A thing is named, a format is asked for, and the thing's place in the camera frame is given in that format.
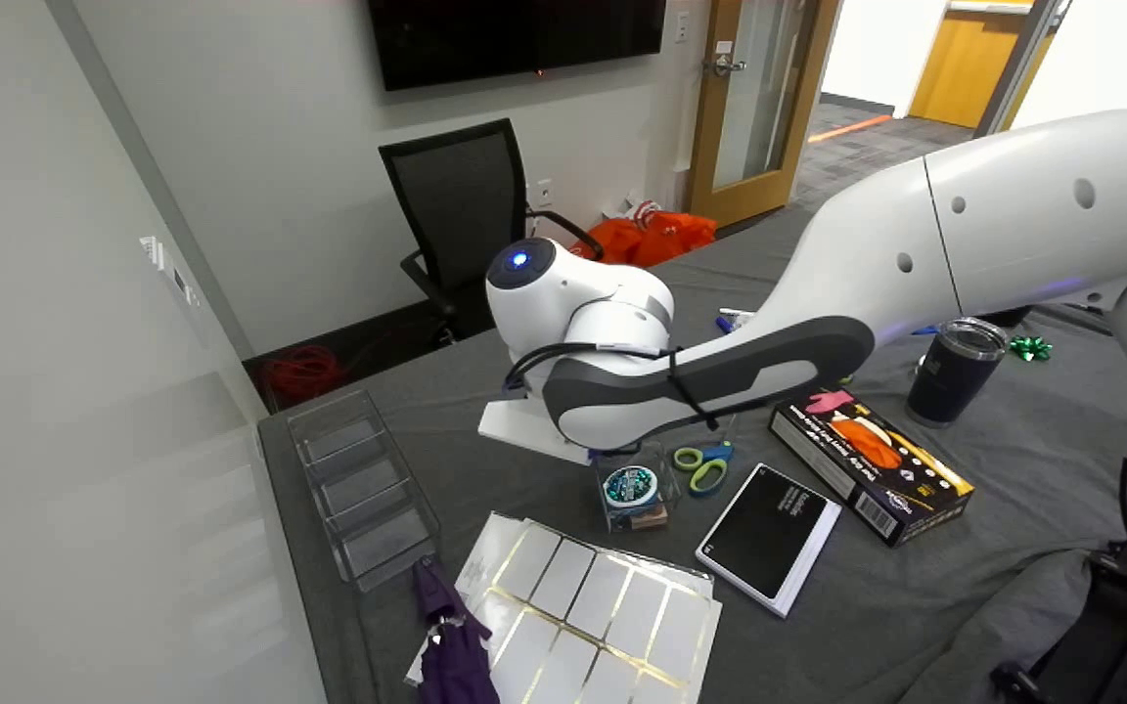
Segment orange bag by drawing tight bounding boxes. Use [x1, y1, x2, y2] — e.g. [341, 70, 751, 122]
[582, 208, 719, 271]

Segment grey table cloth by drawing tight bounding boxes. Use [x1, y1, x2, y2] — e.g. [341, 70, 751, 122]
[253, 192, 1127, 704]

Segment clear box with mints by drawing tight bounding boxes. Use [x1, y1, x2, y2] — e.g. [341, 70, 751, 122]
[594, 458, 674, 535]

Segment small green blue scissors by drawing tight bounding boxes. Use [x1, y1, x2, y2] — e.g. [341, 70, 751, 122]
[671, 436, 738, 501]

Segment black mesh office chair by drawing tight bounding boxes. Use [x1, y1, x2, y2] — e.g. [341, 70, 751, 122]
[377, 114, 607, 342]

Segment clear acrylic tray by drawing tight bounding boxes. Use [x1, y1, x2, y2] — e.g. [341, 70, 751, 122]
[291, 388, 437, 590]

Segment white label sheets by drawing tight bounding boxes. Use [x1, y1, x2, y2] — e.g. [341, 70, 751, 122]
[455, 508, 728, 704]

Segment red floor object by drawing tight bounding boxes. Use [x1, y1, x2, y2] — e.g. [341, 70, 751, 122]
[253, 342, 352, 410]

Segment black booklet white edge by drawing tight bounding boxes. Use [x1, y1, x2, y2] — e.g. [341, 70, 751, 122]
[693, 458, 845, 621]

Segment wooden framed glass door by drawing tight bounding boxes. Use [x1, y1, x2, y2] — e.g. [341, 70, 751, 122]
[681, 0, 845, 229]

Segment purple cloth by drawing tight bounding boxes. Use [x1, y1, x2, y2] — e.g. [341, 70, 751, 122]
[404, 556, 501, 704]

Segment black box with orange tool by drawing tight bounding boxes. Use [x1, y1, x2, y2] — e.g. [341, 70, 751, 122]
[766, 388, 982, 546]

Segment dark tumbler with clear lid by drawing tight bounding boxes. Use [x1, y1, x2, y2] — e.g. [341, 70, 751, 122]
[903, 314, 1014, 426]

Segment green gift bow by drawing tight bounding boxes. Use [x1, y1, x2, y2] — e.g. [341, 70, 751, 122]
[1004, 333, 1058, 366]

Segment yellow wooden door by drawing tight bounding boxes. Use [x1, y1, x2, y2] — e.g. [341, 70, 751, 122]
[909, 0, 1050, 131]

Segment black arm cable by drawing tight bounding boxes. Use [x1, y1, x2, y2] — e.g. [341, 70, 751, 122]
[501, 340, 736, 430]

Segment black wall television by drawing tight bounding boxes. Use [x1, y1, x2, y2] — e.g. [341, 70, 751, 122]
[363, 0, 671, 92]

